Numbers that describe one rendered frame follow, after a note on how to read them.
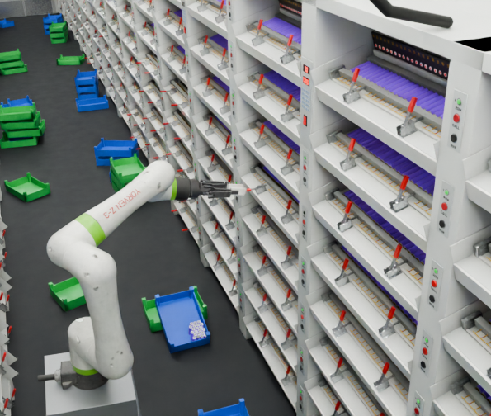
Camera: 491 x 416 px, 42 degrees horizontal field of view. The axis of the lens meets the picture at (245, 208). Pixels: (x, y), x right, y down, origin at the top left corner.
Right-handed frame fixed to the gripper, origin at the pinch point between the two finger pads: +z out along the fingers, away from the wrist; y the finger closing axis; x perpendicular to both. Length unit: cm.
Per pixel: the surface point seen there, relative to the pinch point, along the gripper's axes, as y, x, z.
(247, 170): -18.0, 0.9, 10.7
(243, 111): -18.6, 26.6, 4.6
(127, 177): -187, -78, -3
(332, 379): 71, -38, 18
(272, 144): 2.9, 20.8, 10.2
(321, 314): 59, -20, 15
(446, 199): 116, 52, -1
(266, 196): 5.0, -0.7, 11.0
